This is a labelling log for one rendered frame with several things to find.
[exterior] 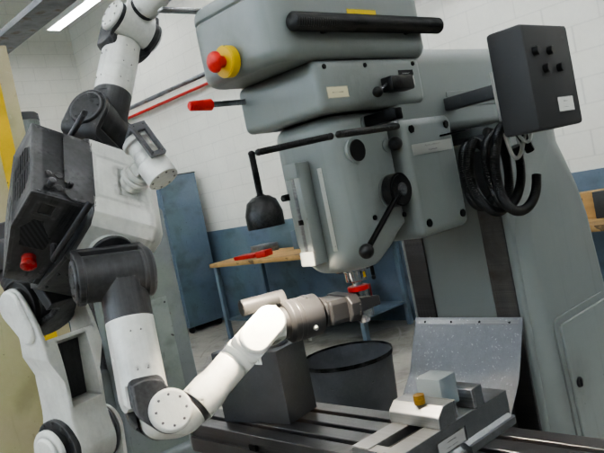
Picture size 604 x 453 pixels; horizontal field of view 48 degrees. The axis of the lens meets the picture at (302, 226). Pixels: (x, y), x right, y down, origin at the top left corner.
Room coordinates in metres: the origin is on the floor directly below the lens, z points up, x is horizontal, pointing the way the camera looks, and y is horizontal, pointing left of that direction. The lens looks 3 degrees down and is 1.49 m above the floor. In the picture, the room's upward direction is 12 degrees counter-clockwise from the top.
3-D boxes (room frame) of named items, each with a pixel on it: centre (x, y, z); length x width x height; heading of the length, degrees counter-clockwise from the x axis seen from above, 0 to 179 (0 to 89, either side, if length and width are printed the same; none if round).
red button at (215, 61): (1.29, 0.09, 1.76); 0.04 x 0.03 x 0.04; 43
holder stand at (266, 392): (1.76, 0.18, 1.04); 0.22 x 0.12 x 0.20; 54
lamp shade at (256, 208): (1.29, 0.07, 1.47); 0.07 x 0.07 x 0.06
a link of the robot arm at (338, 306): (1.43, -0.01, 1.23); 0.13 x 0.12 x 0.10; 25
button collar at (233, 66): (1.31, 0.08, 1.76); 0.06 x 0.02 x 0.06; 43
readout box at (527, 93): (1.42, -0.54, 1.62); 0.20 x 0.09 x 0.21; 133
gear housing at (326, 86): (1.49, -0.12, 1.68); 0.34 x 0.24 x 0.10; 133
